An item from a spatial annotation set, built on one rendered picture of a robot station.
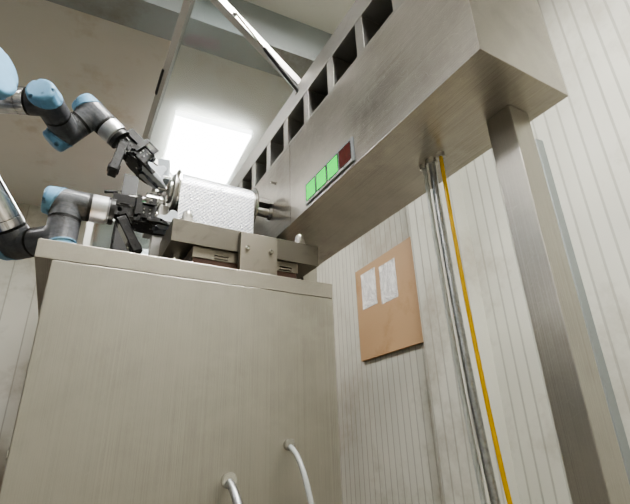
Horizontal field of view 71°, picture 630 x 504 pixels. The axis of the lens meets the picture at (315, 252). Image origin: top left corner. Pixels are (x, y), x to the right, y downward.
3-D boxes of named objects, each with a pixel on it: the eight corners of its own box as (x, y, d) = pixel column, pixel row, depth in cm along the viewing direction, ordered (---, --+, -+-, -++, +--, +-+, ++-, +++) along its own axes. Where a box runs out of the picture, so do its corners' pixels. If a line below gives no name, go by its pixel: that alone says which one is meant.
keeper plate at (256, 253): (236, 274, 109) (238, 234, 113) (273, 279, 113) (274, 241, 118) (240, 270, 107) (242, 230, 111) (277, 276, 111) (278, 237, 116)
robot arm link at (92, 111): (70, 114, 137) (93, 100, 140) (96, 141, 138) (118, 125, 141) (65, 102, 130) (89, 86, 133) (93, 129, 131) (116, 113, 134)
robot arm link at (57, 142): (30, 119, 124) (63, 97, 128) (47, 143, 134) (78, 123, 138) (48, 135, 122) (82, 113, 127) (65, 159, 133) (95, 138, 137)
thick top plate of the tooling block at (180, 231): (157, 263, 117) (159, 242, 119) (293, 283, 135) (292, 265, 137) (170, 240, 104) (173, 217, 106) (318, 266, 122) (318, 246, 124)
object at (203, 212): (173, 253, 124) (179, 196, 131) (251, 266, 135) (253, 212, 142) (173, 253, 124) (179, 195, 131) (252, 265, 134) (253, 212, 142)
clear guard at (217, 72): (144, 149, 234) (144, 149, 235) (212, 216, 240) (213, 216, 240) (197, -17, 151) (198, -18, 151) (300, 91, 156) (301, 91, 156)
